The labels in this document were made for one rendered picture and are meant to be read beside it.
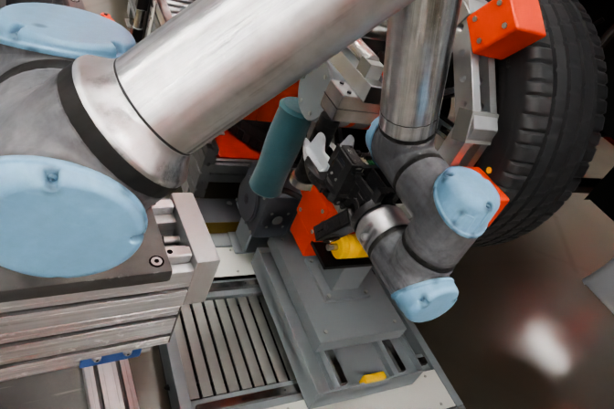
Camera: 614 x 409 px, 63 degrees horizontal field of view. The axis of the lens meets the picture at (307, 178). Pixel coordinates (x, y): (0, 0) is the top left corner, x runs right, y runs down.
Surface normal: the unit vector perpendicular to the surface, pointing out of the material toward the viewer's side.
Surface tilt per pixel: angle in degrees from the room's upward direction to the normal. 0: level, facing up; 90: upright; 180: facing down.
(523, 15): 35
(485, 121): 45
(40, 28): 8
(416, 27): 104
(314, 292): 0
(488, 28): 90
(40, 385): 0
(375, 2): 94
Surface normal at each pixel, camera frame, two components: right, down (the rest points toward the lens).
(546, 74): 0.51, -0.01
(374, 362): 0.35, -0.76
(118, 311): 0.43, 0.65
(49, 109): -0.32, -0.24
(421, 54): -0.11, 0.69
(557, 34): 0.50, -0.26
